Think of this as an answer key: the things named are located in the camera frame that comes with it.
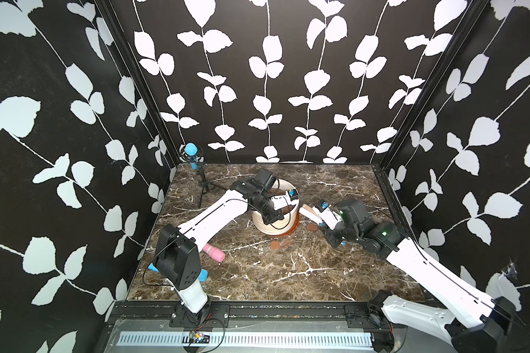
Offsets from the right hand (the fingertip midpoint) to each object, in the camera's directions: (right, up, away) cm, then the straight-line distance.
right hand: (320, 222), depth 76 cm
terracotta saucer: (-8, -6, +17) cm, 20 cm away
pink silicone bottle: (-40, -14, +9) cm, 43 cm away
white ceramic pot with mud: (-10, +3, +5) cm, 12 cm away
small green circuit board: (-42, -37, -5) cm, 56 cm away
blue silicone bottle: (-43, -21, +4) cm, 48 cm away
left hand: (-14, +3, +6) cm, 15 cm away
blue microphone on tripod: (-51, +26, +18) cm, 60 cm away
